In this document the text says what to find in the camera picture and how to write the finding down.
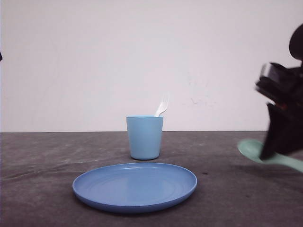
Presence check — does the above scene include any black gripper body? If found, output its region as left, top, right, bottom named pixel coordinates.
left=256, top=62, right=303, bottom=110

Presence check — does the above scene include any light blue plastic cup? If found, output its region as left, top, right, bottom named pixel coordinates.
left=126, top=115, right=163, bottom=160

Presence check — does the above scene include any white plastic fork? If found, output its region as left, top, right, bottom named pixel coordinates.
left=154, top=93, right=170, bottom=117

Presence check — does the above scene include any mint green plastic spoon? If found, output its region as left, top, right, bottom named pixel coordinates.
left=237, top=139, right=303, bottom=173

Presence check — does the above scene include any blue plastic plate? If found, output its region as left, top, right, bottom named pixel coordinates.
left=72, top=163, right=197, bottom=214

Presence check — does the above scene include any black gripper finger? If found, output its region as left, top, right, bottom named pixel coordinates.
left=260, top=103, right=303, bottom=159

